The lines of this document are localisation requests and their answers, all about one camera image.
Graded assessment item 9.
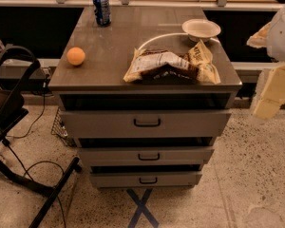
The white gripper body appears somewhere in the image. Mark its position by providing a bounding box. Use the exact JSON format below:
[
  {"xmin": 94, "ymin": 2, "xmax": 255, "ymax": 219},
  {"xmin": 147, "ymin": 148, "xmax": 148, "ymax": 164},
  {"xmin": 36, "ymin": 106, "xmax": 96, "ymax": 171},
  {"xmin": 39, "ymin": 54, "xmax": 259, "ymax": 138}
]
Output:
[{"xmin": 267, "ymin": 4, "xmax": 285, "ymax": 62}]

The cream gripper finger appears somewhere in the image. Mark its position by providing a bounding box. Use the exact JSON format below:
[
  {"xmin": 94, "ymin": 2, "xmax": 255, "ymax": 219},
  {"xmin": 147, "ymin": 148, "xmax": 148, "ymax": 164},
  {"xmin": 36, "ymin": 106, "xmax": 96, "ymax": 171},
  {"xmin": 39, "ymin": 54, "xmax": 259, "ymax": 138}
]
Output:
[
  {"xmin": 253, "ymin": 64, "xmax": 285, "ymax": 120},
  {"xmin": 246, "ymin": 23, "xmax": 271, "ymax": 48}
]

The brown chip bag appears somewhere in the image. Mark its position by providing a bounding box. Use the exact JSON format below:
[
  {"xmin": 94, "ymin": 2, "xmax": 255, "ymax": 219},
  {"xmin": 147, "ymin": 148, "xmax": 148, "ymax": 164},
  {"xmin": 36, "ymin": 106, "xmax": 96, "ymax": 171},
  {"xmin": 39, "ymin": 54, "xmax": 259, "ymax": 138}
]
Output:
[{"xmin": 123, "ymin": 40, "xmax": 220, "ymax": 85}]

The blue pepsi can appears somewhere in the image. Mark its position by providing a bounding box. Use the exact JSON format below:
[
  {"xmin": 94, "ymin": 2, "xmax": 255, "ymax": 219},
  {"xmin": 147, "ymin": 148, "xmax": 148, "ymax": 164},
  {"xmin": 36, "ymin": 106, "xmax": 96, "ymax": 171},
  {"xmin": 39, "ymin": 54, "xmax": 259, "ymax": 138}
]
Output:
[{"xmin": 93, "ymin": 0, "xmax": 111, "ymax": 27}]

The white bowl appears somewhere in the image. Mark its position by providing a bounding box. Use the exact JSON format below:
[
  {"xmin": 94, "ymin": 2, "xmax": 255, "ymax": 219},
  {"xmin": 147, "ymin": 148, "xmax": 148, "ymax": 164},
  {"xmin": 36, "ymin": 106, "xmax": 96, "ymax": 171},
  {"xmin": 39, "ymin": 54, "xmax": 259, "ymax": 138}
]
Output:
[{"xmin": 181, "ymin": 19, "xmax": 221, "ymax": 42}]

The grey drawer cabinet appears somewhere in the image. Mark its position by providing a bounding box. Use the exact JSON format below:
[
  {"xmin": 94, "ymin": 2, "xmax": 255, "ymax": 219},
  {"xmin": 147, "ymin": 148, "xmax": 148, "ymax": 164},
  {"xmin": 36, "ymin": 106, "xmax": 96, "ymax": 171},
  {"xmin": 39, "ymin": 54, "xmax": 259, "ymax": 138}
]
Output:
[{"xmin": 49, "ymin": 7, "xmax": 241, "ymax": 188}]

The orange fruit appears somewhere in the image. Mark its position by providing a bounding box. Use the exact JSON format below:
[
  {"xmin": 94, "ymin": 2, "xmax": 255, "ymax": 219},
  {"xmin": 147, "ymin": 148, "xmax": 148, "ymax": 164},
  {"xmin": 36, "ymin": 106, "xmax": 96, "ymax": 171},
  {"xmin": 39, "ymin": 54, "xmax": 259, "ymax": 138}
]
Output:
[{"xmin": 66, "ymin": 47, "xmax": 86, "ymax": 67}]

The middle grey drawer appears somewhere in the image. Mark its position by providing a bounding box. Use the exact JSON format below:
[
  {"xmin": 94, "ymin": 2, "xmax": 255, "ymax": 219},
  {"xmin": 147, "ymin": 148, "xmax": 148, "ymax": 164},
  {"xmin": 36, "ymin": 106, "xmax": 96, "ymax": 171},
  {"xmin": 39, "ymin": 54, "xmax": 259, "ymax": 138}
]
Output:
[{"xmin": 79, "ymin": 146, "xmax": 214, "ymax": 166}]

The grey drawer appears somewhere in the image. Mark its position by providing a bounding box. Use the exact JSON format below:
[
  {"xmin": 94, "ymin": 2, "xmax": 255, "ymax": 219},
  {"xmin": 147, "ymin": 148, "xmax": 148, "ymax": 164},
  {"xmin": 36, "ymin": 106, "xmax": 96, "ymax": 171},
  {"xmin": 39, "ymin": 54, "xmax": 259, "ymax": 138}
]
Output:
[
  {"xmin": 79, "ymin": 146, "xmax": 214, "ymax": 166},
  {"xmin": 60, "ymin": 110, "xmax": 231, "ymax": 139},
  {"xmin": 90, "ymin": 171, "xmax": 202, "ymax": 188}
]

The bottom grey drawer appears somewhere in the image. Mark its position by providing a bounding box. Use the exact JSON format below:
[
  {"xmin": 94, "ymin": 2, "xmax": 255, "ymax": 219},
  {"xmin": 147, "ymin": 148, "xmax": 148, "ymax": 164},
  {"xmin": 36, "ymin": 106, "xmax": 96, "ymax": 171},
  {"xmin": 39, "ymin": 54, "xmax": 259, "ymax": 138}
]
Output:
[{"xmin": 90, "ymin": 171, "xmax": 202, "ymax": 188}]

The top grey drawer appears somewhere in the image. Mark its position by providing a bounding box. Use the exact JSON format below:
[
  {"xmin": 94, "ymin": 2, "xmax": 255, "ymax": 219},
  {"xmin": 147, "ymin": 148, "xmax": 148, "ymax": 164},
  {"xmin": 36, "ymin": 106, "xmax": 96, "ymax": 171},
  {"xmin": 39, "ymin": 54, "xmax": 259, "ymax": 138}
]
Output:
[{"xmin": 60, "ymin": 110, "xmax": 231, "ymax": 139}]

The black metal stand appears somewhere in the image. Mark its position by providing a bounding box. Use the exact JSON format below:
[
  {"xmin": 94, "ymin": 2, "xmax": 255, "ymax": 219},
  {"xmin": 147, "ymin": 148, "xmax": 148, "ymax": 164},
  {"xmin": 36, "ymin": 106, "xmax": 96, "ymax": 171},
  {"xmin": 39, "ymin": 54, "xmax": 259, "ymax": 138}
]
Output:
[{"xmin": 0, "ymin": 45, "xmax": 82, "ymax": 228}]

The wire mesh basket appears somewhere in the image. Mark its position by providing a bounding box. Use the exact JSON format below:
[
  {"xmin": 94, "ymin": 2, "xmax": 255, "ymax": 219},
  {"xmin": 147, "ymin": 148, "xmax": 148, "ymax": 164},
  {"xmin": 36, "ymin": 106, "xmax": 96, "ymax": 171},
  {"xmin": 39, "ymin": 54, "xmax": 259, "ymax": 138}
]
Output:
[{"xmin": 51, "ymin": 109, "xmax": 76, "ymax": 147}]

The black floor cable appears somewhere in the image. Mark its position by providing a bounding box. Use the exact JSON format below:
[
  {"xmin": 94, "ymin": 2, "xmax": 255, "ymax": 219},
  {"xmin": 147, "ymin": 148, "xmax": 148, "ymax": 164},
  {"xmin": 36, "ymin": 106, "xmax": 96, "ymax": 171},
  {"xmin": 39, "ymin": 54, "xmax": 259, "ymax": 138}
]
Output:
[{"xmin": 3, "ymin": 79, "xmax": 67, "ymax": 228}]

